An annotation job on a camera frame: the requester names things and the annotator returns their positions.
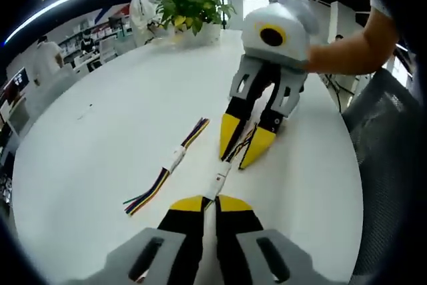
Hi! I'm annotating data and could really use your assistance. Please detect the green leafy plant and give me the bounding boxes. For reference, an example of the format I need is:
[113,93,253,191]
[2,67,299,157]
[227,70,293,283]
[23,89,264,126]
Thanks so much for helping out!
[155,0,238,37]

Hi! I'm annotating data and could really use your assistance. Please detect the white plant pot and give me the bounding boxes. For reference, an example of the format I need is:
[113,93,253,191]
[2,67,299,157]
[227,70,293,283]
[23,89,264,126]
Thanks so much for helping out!
[172,22,222,47]

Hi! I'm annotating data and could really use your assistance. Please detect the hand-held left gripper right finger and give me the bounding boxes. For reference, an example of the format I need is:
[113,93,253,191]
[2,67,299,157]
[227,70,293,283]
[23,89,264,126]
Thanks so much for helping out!
[215,194,338,285]

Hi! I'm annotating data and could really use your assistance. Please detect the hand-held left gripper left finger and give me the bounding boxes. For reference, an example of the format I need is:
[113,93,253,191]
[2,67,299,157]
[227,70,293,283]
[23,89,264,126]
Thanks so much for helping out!
[83,194,214,285]

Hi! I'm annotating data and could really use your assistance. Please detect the white storage shelves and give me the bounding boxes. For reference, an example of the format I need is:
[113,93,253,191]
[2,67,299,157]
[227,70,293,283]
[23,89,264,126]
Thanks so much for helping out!
[59,14,131,65]

